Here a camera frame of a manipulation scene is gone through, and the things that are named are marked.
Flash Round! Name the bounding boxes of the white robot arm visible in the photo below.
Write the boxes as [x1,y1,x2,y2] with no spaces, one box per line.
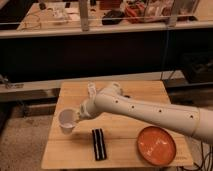
[80,82,213,145]

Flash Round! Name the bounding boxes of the wooden table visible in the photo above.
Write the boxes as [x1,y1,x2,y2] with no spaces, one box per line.
[41,81,193,169]

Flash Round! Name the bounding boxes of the black white striped cloth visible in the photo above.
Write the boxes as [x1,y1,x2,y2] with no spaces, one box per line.
[92,129,107,161]

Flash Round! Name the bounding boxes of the black bag on shelf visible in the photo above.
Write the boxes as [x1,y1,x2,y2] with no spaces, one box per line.
[102,10,124,25]

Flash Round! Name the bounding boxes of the red item on shelf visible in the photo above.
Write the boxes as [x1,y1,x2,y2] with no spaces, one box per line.
[125,3,146,23]

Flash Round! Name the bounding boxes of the orange plate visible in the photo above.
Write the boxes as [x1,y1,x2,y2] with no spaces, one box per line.
[137,126,176,166]

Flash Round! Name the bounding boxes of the metal rail post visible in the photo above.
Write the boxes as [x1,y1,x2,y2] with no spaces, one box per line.
[79,0,89,31]

